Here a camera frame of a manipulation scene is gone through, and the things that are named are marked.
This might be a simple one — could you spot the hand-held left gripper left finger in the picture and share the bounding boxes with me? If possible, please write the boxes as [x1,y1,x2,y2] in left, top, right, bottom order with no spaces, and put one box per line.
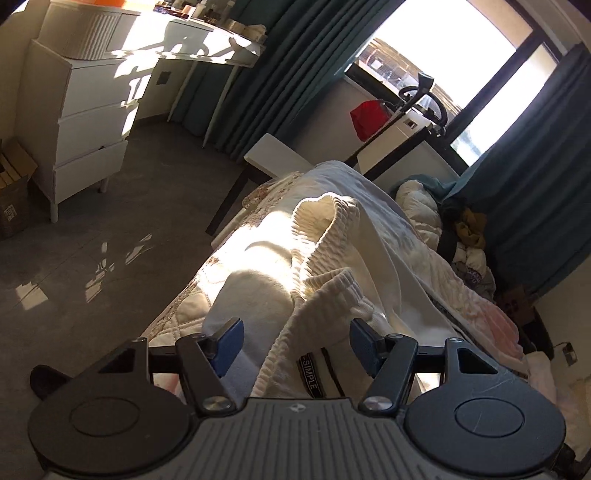
[92,318,245,415]

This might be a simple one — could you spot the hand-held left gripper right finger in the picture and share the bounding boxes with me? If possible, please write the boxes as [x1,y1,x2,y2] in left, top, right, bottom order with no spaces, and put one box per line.
[349,318,509,414]

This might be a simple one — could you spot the white pants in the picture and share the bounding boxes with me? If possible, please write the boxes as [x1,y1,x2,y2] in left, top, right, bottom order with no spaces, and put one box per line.
[203,194,467,400]

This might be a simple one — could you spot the pastel duvet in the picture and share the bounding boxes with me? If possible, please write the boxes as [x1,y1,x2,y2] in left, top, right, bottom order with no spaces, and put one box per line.
[383,203,527,384]

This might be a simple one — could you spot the quilted bedspread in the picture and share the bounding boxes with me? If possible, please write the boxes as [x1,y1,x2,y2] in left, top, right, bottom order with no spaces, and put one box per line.
[143,159,402,370]

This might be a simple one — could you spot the black garment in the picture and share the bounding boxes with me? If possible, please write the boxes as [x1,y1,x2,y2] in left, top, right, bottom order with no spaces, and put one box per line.
[436,203,462,259]

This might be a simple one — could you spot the white puffer jacket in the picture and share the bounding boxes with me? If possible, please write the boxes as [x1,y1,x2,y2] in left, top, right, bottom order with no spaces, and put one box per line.
[394,180,444,245]

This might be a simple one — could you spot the yellow garment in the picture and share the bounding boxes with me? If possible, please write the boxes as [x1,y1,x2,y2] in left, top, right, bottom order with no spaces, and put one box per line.
[455,208,485,247]

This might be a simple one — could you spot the brown paper bag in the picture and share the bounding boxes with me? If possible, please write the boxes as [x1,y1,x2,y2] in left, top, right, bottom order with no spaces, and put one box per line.
[499,284,536,324]

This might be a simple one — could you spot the black chair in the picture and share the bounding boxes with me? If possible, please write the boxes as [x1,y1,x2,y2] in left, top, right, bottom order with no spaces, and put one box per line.
[526,309,555,361]

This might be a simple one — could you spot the teal cloth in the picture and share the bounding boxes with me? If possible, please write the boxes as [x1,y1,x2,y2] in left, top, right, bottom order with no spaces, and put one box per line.
[418,174,467,200]

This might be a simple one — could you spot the black slipper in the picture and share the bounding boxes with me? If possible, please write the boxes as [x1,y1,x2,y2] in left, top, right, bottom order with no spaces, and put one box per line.
[29,364,70,401]

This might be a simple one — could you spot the white bench with black legs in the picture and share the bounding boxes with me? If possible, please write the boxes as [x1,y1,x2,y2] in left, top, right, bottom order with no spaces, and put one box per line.
[205,133,315,236]

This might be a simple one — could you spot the red bag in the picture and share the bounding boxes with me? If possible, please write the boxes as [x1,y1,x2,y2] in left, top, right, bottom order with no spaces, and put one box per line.
[350,99,389,141]

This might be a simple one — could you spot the cardboard box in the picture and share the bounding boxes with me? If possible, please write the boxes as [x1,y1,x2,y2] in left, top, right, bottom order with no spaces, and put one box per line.
[0,138,38,239]

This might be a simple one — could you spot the teal curtain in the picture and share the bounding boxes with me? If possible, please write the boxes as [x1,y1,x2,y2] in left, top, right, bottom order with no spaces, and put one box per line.
[180,0,407,162]
[443,44,591,296]

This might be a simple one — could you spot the white drawer chest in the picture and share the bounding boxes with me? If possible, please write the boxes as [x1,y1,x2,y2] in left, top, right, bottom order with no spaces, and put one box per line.
[23,39,141,222]

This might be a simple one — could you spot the white desk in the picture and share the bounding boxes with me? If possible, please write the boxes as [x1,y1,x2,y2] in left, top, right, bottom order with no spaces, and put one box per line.
[111,4,269,137]

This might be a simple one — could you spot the window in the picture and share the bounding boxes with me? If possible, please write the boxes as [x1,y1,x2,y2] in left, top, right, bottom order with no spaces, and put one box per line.
[344,0,566,167]

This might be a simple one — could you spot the white ribbed box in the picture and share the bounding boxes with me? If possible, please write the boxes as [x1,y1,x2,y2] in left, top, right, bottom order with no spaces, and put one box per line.
[37,2,141,61]

